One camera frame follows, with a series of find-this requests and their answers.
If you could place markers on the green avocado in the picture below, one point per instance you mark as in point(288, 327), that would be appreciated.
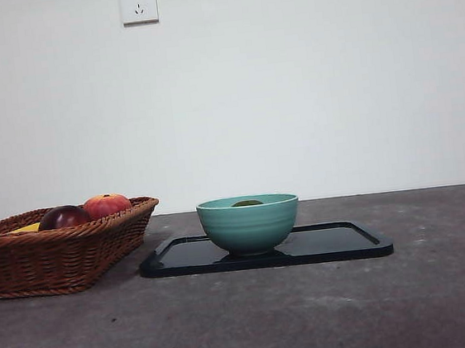
point(247, 202)

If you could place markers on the teal ribbed bowl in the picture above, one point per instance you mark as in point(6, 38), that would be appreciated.
point(250, 228)

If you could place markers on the red orange apple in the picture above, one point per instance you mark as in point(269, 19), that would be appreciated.
point(107, 204)

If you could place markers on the black rectangular tray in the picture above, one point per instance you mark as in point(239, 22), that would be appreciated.
point(340, 246)

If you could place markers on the dark purple round fruit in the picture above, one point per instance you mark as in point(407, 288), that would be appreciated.
point(64, 217)

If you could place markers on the brown wicker basket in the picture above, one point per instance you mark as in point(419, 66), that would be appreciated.
point(38, 261)

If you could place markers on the yellow fruit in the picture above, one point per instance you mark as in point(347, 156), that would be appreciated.
point(26, 228)

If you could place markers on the white wall socket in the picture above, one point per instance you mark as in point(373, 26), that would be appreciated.
point(139, 5)

